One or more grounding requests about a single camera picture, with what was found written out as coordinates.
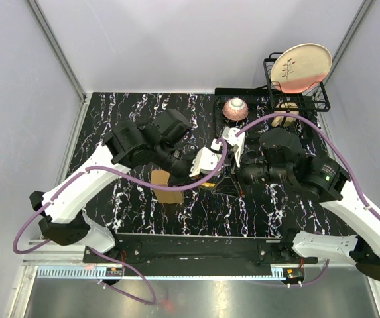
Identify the yellow black utility knife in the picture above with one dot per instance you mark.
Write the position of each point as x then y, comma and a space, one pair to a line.
208, 185

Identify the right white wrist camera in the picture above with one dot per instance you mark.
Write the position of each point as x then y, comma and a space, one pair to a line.
236, 139

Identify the brown cardboard express box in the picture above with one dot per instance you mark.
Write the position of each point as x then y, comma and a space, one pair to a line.
161, 178

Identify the pink patterned bowl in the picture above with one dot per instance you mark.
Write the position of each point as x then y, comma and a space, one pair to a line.
235, 109

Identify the aluminium frame rail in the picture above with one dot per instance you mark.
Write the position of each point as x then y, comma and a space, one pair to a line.
54, 45

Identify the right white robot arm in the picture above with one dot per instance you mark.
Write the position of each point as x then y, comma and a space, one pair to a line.
281, 159

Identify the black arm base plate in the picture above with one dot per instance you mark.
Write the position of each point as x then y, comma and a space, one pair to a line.
136, 248

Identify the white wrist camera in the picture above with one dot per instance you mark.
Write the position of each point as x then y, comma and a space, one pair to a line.
206, 159
236, 139

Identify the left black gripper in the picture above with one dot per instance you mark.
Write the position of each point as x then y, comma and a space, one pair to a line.
187, 171

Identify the cream pink plate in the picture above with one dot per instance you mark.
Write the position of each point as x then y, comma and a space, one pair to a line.
300, 68

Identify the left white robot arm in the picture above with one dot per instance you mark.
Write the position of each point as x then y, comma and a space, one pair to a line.
127, 146

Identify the black wire dish rack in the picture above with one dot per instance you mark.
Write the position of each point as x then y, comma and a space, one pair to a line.
267, 99

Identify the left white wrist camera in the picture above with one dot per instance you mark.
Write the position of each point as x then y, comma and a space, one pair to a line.
206, 159

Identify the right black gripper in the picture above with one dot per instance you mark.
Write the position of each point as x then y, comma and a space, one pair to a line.
234, 178

